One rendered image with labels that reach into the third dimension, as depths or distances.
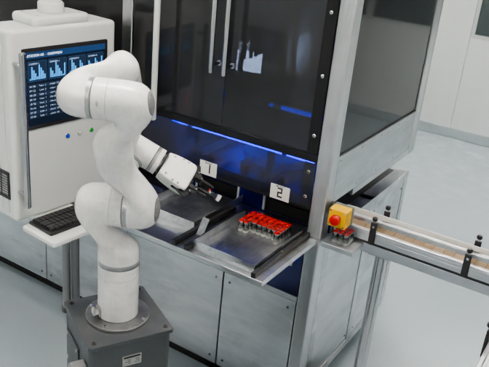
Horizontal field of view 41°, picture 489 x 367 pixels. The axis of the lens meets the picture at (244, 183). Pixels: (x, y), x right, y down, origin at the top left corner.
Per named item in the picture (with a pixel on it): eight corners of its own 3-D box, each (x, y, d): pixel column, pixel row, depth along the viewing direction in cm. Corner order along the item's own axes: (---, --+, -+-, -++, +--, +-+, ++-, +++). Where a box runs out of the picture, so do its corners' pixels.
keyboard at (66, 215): (107, 196, 288) (107, 191, 287) (129, 207, 280) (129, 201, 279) (28, 223, 258) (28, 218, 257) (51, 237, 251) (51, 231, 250)
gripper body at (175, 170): (162, 155, 208) (193, 173, 209) (148, 179, 202) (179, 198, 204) (169, 144, 201) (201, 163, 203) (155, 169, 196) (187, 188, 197)
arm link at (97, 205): (134, 274, 187) (137, 197, 177) (70, 266, 187) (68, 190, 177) (143, 253, 198) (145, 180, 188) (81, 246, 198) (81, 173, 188)
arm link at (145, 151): (148, 165, 195) (162, 142, 200) (109, 142, 193) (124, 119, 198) (142, 175, 203) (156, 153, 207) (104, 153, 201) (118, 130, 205)
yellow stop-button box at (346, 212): (335, 218, 253) (338, 201, 250) (351, 223, 249) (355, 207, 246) (326, 224, 247) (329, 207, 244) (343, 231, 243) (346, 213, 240)
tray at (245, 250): (244, 218, 264) (244, 210, 262) (300, 239, 251) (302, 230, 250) (192, 248, 237) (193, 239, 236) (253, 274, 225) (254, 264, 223)
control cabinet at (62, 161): (86, 177, 306) (86, 4, 275) (115, 190, 295) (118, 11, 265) (-12, 207, 268) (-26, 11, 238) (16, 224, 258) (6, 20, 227)
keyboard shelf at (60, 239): (97, 193, 296) (97, 188, 295) (141, 214, 281) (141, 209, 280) (9, 223, 262) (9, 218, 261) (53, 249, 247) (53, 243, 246)
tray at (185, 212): (192, 185, 289) (193, 178, 287) (241, 202, 276) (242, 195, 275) (140, 210, 262) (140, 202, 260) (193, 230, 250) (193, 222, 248)
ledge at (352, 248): (336, 233, 263) (336, 229, 262) (366, 243, 257) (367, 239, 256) (320, 245, 252) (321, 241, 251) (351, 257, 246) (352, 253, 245)
